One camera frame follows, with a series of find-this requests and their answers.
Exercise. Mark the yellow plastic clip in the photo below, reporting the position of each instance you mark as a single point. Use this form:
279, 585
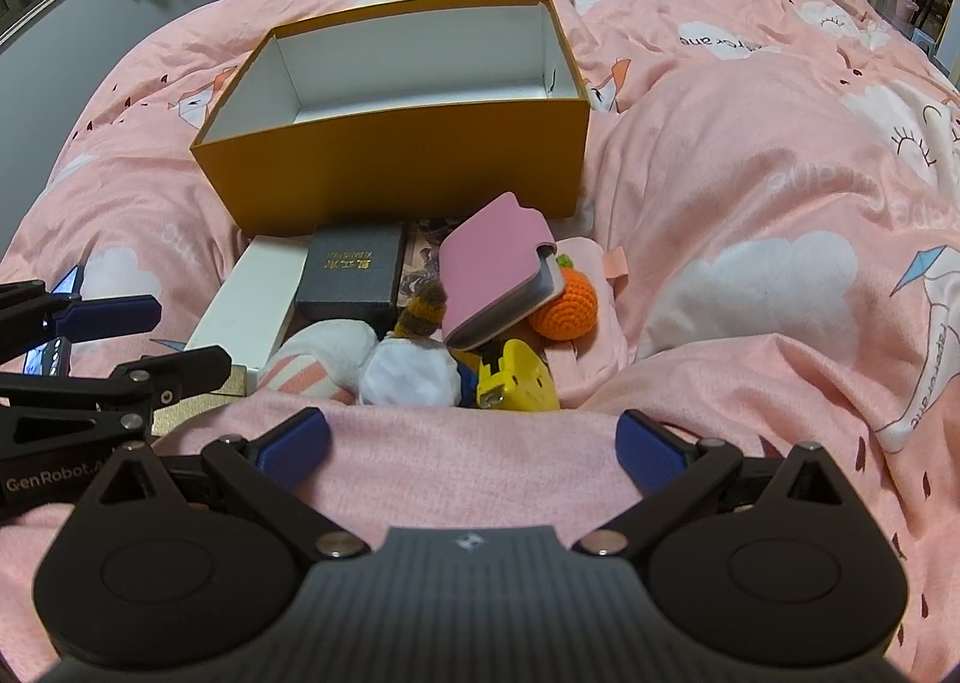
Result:
525, 376

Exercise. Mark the pink card wallet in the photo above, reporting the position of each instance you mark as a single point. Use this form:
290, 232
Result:
487, 271

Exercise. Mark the patterned picture box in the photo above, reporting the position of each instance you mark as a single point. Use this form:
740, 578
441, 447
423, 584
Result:
420, 256

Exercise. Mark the orange crochet ball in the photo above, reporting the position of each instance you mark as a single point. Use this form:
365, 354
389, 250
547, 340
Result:
570, 304

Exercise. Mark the metal window rail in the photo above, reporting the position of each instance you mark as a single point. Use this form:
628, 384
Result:
45, 5

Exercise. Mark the pink fleece towel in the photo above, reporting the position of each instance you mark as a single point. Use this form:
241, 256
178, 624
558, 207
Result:
465, 465

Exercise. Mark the orange cardboard box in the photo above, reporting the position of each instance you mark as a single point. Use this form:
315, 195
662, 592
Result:
375, 158

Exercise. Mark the dark wooden chair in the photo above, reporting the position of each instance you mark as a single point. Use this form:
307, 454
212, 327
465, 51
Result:
930, 1

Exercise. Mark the long white box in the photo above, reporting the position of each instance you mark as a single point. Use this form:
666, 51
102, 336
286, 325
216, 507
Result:
247, 301

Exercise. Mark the pink cloud print blanket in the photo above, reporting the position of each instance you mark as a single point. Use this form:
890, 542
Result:
750, 203

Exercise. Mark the white plush toy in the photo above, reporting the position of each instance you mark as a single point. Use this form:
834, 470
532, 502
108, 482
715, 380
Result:
409, 372

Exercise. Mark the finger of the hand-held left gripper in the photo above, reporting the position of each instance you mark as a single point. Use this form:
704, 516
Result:
112, 314
187, 367

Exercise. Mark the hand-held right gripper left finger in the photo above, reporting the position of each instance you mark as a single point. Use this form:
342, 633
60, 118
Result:
296, 439

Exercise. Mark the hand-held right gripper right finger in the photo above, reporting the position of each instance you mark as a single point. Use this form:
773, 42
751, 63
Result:
649, 443

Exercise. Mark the black box with gold print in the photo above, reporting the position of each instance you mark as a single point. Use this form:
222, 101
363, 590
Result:
345, 278

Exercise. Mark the pink fabric pouch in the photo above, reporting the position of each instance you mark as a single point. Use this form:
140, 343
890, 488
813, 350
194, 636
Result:
609, 312

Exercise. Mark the brown yellow knitted toy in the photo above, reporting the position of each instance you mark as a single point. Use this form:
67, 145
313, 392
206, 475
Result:
420, 312

